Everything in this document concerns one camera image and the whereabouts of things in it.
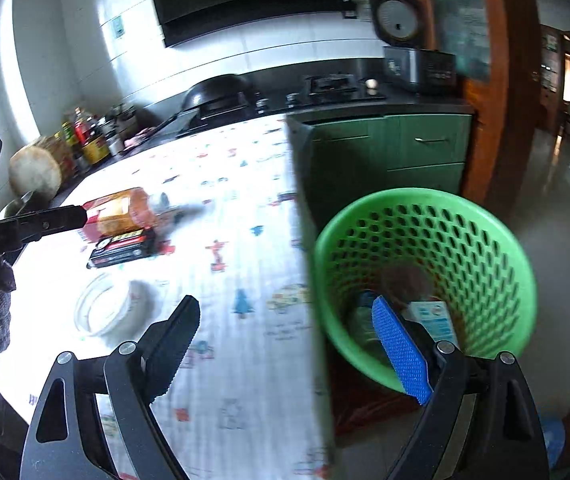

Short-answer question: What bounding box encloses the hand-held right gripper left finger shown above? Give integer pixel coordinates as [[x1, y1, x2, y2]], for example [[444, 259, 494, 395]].
[[19, 295, 200, 480]]

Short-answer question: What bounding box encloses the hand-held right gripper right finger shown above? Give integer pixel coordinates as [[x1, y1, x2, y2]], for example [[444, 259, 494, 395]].
[[371, 296, 550, 480]]

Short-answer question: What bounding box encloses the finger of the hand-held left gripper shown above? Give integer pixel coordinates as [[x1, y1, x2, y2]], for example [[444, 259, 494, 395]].
[[0, 203, 89, 250]]

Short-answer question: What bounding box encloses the white drink carton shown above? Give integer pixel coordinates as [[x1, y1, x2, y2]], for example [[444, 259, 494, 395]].
[[407, 300, 454, 352]]

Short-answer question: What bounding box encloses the silver blue drink can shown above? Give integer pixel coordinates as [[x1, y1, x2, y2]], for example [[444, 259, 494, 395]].
[[347, 290, 390, 357]]

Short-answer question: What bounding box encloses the yellow plastic wrapper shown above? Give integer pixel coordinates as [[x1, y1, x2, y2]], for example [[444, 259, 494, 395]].
[[96, 187, 162, 239]]

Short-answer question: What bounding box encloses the green plastic basket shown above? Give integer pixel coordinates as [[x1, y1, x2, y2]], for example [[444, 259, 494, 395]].
[[313, 187, 538, 395]]

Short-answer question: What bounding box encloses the metal bowl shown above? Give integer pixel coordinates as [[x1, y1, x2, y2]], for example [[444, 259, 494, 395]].
[[0, 190, 38, 221]]

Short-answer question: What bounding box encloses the red drink carton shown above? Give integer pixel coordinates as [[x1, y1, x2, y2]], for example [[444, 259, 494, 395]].
[[82, 197, 116, 244]]

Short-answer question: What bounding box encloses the round wooden chopping block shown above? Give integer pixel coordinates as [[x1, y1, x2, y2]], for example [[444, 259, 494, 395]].
[[9, 136, 73, 200]]

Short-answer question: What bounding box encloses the white cup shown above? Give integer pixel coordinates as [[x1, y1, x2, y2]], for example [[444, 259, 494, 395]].
[[74, 272, 154, 337]]

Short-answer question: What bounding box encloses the red and black packet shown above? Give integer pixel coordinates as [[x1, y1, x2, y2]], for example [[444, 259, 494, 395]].
[[87, 227, 158, 269]]

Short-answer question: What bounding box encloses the yellow tin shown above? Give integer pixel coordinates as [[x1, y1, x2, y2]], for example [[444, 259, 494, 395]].
[[82, 140, 110, 165]]

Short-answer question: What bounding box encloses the pink cloth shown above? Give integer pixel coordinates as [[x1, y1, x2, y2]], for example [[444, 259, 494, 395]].
[[125, 127, 156, 148]]

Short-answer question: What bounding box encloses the white printed blanket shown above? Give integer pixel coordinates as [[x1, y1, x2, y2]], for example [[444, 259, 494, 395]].
[[0, 114, 336, 480]]

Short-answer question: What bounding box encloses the green kitchen cabinet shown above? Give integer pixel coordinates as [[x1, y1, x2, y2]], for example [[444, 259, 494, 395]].
[[287, 112, 476, 226]]

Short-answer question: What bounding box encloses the black wok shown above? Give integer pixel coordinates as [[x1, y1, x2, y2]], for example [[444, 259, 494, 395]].
[[152, 74, 252, 135]]

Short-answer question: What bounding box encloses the wooden display cabinet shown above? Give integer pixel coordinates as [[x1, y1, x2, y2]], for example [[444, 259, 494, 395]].
[[397, 0, 540, 206]]

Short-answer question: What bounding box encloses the rice cooker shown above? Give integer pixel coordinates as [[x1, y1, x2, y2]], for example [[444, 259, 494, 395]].
[[369, 0, 458, 93]]

